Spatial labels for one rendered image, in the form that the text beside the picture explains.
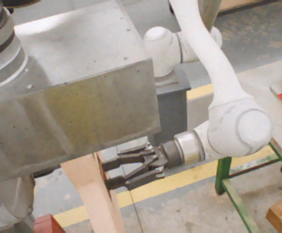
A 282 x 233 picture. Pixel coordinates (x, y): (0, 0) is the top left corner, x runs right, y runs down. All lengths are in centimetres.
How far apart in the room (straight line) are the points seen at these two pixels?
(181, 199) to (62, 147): 156
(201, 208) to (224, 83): 132
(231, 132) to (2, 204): 45
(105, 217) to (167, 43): 96
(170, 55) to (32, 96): 114
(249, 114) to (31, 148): 40
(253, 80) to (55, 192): 148
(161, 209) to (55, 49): 160
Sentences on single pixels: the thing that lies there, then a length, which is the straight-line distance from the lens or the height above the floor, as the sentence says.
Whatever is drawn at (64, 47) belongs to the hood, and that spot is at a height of 153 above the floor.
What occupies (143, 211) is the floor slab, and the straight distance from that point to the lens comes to 192.
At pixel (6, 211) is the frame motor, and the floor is 126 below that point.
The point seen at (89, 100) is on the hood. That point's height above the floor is 149.
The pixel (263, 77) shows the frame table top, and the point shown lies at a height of 93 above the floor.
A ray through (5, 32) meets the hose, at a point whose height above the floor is 158.
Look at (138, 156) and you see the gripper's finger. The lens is 80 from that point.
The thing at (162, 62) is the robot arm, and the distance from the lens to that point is 146.
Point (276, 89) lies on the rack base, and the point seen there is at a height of 94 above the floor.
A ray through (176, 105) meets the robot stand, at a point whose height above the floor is 58.
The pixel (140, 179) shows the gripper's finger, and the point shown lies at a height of 111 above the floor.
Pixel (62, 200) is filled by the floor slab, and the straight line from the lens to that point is 210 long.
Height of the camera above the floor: 174
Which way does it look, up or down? 47 degrees down
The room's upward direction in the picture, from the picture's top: 11 degrees counter-clockwise
